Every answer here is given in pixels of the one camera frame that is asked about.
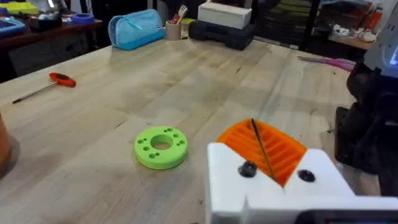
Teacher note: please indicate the yellow-green container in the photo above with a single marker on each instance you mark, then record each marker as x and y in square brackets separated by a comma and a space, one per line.
[18, 7]

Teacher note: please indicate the black plastic case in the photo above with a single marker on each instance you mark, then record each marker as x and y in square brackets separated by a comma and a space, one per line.
[222, 35]

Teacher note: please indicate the green disc with holes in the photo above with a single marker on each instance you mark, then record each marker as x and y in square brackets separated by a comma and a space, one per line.
[161, 147]

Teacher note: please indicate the blue tray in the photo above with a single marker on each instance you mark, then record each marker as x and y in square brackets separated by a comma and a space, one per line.
[11, 26]

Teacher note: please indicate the white box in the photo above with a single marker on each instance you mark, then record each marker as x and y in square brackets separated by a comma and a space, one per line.
[224, 14]

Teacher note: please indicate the blue tape roll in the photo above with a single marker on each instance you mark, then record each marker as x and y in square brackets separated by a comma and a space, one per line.
[82, 18]

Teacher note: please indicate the left gripper white and orange right finger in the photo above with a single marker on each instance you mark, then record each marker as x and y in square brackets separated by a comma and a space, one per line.
[317, 174]

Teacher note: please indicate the blue zip bag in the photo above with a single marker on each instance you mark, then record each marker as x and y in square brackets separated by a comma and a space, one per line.
[136, 29]

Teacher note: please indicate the black device with grey top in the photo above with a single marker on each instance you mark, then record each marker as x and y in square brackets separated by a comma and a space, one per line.
[46, 20]

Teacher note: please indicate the left gripper white and orange left finger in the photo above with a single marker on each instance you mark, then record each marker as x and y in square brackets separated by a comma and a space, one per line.
[227, 174]

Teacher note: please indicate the brown side table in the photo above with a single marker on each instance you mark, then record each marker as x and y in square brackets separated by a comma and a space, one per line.
[46, 35]

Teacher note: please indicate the beige cup with utensils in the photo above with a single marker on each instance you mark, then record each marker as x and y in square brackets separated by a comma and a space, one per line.
[173, 30]

